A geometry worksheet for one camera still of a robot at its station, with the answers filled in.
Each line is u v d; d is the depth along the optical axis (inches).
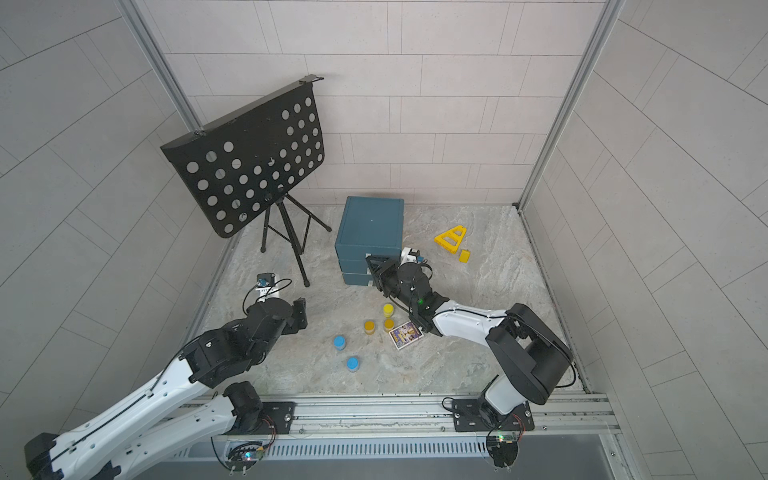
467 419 27.9
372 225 33.3
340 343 32.0
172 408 17.7
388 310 34.3
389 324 33.4
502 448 27.1
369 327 33.4
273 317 20.2
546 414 28.6
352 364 30.6
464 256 39.9
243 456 25.5
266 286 23.9
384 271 27.9
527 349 17.9
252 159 26.4
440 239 41.5
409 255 30.7
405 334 32.6
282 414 28.0
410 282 24.9
